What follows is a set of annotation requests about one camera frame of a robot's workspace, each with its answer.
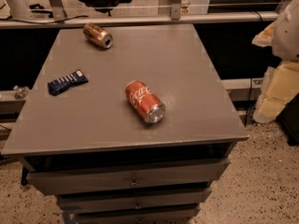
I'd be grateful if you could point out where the grey metal railing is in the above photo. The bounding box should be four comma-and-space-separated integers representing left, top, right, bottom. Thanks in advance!
1, 0, 291, 28

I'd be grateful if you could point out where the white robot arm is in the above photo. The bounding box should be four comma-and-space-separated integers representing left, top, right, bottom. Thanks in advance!
252, 0, 299, 123

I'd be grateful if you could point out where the blue snack bag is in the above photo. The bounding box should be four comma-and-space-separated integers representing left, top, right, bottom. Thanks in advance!
48, 69, 89, 96

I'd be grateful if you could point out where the grey drawer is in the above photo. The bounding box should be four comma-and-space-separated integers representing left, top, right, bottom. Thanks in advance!
75, 204, 199, 224
57, 186, 211, 214
27, 158, 230, 195

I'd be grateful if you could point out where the red coke can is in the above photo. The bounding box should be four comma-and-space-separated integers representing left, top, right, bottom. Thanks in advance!
125, 80, 166, 124

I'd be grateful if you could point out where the small clear crumpled object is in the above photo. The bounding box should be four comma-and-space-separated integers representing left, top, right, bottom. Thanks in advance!
13, 86, 29, 99

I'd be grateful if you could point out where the bottom grey drawer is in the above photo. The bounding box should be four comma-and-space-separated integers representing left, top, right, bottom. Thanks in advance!
75, 204, 199, 224

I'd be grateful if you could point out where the top grey drawer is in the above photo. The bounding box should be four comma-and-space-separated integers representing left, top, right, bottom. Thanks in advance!
27, 158, 230, 195

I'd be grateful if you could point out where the black cable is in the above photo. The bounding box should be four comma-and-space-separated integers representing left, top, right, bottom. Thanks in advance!
6, 14, 90, 25

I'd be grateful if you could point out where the gold soda can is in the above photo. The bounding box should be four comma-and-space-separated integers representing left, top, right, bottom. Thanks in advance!
83, 23, 113, 49

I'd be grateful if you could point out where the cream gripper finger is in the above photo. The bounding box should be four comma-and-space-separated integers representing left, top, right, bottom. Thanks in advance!
251, 21, 276, 48
253, 61, 299, 123

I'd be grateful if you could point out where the grey drawer cabinet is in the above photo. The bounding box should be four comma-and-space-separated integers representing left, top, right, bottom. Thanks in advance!
0, 23, 249, 224

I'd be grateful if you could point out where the middle grey drawer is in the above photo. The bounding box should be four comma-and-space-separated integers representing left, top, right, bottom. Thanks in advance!
57, 186, 211, 214

